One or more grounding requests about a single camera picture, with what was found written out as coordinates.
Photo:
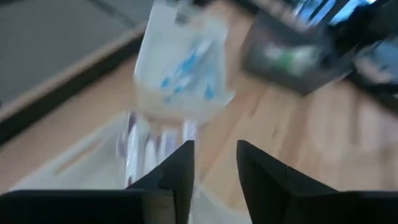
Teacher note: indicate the purple toothbrush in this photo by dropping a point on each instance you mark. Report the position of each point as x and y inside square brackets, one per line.
[168, 143]
[189, 130]
[150, 152]
[132, 146]

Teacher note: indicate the dark translucent plastic bin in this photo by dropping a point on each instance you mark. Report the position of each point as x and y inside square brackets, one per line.
[289, 53]

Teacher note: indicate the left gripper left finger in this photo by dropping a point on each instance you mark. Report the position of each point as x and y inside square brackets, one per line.
[164, 196]

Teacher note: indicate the blue toothbrush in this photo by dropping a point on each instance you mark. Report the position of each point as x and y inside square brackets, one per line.
[189, 62]

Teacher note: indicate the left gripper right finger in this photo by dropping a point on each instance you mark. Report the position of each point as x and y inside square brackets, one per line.
[280, 196]

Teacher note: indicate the wide white plastic bin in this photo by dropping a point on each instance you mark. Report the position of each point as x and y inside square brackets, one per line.
[183, 62]

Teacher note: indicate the narrow white plastic bin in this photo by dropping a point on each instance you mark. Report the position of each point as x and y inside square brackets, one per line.
[87, 165]

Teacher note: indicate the green toothbrush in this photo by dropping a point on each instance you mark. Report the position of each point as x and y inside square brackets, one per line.
[289, 57]

